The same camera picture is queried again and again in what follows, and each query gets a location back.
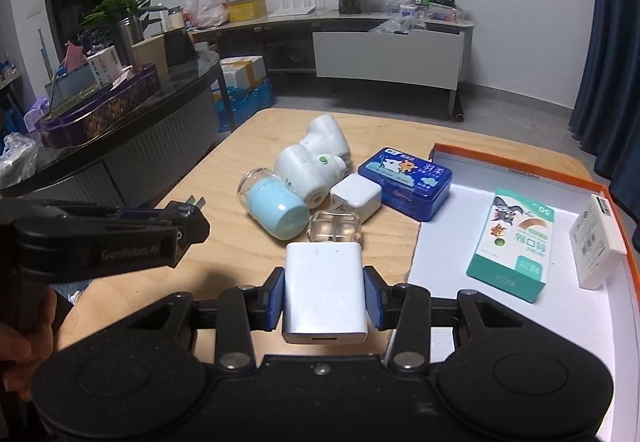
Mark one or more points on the steel thermos cup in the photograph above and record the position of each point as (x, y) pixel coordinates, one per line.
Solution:
(130, 34)

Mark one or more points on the cardboard boxes in blue bag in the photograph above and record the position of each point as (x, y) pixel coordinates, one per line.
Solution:
(248, 87)

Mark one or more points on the dark blue curtain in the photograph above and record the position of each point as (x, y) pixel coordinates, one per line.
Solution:
(605, 119)

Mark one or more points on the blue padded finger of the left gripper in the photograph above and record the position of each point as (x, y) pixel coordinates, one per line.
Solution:
(140, 214)

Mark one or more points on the white pink plastic bag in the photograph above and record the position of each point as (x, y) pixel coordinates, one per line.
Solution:
(205, 14)

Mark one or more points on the potted plant on side table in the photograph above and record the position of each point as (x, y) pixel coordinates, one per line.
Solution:
(105, 18)

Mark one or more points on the white rectangular power adapter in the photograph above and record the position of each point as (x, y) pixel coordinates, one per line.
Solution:
(324, 294)

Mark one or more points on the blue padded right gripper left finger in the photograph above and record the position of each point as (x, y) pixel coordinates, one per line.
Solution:
(242, 310)

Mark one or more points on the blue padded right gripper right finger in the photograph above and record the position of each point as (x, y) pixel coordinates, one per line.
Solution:
(405, 310)

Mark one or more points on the blue tin box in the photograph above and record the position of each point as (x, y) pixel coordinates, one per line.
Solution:
(410, 185)

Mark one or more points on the white square charger cube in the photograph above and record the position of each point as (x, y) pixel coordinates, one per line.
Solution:
(357, 195)

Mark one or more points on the purple decorated tin tray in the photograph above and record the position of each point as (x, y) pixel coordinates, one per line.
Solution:
(91, 116)

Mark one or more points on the white grey tv console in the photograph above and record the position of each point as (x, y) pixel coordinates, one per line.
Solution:
(433, 54)

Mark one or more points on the small white barcode box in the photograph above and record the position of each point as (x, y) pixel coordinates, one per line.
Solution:
(597, 243)

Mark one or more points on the person's left hand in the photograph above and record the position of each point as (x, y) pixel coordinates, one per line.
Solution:
(25, 353)

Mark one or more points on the yellow cardboard box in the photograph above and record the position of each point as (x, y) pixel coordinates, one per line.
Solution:
(243, 10)

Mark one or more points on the white plug device green button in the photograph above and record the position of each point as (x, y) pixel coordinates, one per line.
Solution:
(309, 175)

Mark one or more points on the dark glass side table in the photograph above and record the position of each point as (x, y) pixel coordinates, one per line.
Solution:
(141, 157)

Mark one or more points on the teal white bandage box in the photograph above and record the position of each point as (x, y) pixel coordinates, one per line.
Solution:
(513, 253)

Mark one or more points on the white plug-in device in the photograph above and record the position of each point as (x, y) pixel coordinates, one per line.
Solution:
(324, 136)

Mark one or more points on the beige paper box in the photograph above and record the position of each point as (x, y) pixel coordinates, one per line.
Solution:
(151, 51)

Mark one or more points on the white wifi router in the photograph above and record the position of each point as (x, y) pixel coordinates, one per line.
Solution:
(288, 8)

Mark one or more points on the light blue toothpick jar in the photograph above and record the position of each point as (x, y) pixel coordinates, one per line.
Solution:
(267, 199)

